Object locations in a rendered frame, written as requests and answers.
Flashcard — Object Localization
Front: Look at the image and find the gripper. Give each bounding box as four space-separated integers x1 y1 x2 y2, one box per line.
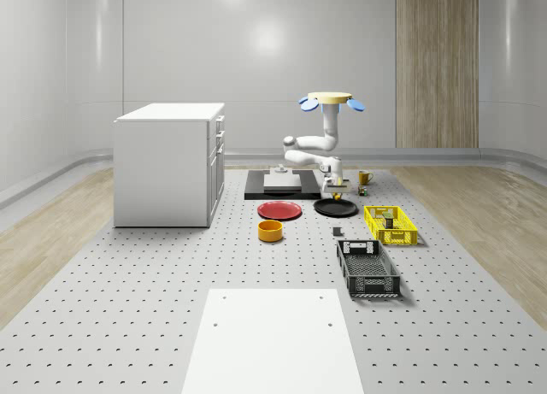
321 180 353 201

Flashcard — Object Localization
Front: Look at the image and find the black plate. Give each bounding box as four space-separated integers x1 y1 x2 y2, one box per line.
312 197 359 219

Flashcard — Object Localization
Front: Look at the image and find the red plate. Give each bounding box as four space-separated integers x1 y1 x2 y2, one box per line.
256 199 303 221

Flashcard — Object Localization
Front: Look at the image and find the yellow basket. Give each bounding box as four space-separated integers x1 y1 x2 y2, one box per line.
362 204 420 246

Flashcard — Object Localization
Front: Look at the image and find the yellow bowl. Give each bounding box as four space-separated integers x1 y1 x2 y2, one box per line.
256 219 285 244

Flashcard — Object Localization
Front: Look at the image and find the black stove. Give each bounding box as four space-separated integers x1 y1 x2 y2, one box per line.
243 164 322 201

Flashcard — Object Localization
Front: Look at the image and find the dark grey basket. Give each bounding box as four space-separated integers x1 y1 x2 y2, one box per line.
335 238 403 300

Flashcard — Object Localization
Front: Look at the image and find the white board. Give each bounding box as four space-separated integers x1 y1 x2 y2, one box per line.
180 287 366 394

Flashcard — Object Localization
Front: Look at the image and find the white cabinet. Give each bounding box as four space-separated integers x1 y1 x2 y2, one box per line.
112 102 226 229

